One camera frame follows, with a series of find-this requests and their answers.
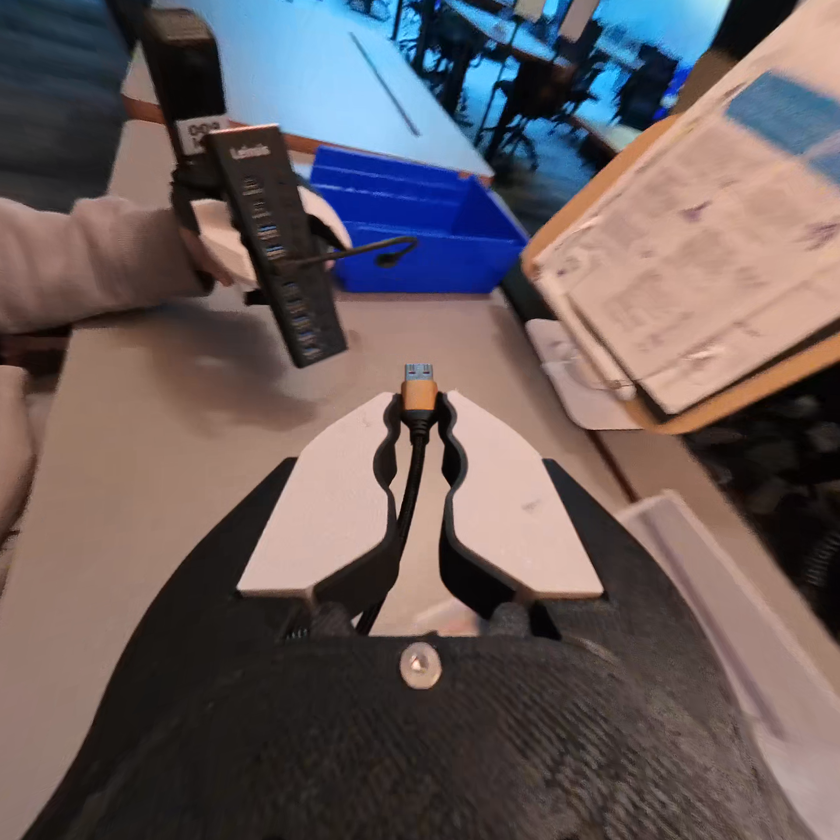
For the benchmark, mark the blue plastic bin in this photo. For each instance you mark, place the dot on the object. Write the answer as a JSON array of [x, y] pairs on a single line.
[[426, 256]]

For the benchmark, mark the person's left hand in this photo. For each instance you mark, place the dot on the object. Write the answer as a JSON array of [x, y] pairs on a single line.
[[207, 259]]

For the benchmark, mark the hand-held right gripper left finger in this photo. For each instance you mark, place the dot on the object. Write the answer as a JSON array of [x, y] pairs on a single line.
[[315, 518]]

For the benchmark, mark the person's torso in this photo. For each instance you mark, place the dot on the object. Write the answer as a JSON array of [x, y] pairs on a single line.
[[13, 446]]

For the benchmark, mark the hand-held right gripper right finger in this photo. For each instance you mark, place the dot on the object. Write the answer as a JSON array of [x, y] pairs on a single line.
[[518, 518]]

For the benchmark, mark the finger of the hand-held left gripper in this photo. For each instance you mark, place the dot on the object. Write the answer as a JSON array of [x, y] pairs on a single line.
[[321, 210], [220, 220]]

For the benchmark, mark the white desk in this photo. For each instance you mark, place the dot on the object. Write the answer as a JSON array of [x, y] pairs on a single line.
[[164, 426]]

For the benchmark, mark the person's left forearm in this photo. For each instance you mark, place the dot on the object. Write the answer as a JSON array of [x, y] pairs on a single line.
[[85, 262]]

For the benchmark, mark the white table with wooden edge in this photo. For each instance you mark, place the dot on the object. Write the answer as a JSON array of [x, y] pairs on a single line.
[[315, 79]]

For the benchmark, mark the black usb hub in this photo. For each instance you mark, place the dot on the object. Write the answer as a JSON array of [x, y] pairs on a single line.
[[282, 262]]

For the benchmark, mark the group of black office chairs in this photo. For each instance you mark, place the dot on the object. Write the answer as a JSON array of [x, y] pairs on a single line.
[[525, 98]]

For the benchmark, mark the wooden clipboard with papers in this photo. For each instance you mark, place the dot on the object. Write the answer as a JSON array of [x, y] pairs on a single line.
[[689, 262]]

